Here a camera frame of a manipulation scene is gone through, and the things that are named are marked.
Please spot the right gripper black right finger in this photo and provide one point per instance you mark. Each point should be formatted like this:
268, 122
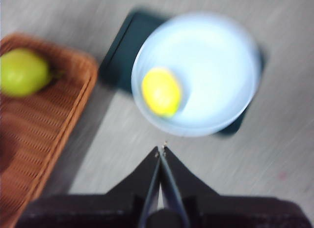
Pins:
193, 196

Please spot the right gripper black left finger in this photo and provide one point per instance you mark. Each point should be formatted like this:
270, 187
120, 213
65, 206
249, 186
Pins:
130, 196

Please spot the yellow lemon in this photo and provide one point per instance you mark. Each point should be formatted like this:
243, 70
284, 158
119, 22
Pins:
160, 91

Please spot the blue plate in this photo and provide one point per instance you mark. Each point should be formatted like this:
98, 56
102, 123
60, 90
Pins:
216, 73

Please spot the brown wicker basket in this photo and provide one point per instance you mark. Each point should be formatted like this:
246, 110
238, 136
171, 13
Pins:
49, 129

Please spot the dark flat cutting board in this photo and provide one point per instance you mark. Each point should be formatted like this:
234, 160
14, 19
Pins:
120, 58

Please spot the green apple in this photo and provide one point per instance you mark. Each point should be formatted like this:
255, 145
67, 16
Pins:
22, 73

